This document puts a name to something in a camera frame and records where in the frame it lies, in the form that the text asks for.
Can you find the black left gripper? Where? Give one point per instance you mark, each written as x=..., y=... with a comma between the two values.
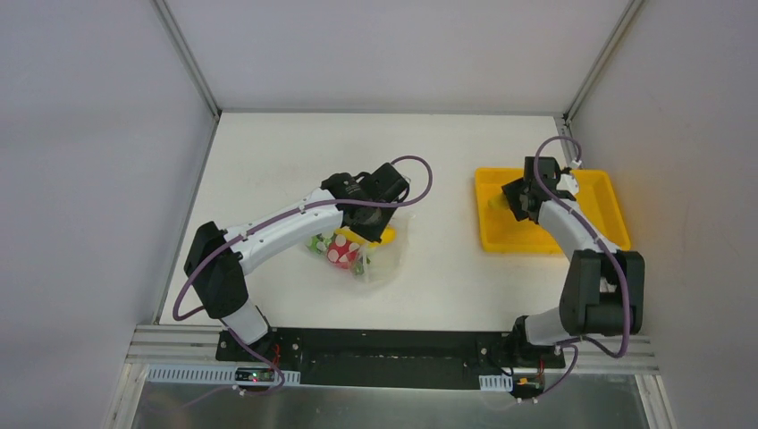
x=367, y=219

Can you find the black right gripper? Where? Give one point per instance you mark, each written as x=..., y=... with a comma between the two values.
x=516, y=199

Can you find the clear zip top bag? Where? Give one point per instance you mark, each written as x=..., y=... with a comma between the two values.
x=377, y=262

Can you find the yellow fake corn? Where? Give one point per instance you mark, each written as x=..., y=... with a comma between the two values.
x=499, y=202

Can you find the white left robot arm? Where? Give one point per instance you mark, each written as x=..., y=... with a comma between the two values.
x=220, y=260

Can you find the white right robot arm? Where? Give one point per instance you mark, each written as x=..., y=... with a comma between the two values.
x=603, y=292

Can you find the red fake food ball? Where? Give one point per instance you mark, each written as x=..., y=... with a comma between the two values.
x=342, y=252

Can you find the green fake food ball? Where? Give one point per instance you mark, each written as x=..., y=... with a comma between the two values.
x=319, y=244

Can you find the yellow plastic tray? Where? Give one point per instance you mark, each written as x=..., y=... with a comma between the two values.
x=558, y=231

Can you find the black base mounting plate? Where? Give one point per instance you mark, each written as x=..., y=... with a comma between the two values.
x=439, y=360

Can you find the aluminium frame rail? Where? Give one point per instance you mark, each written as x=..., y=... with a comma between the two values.
x=212, y=113

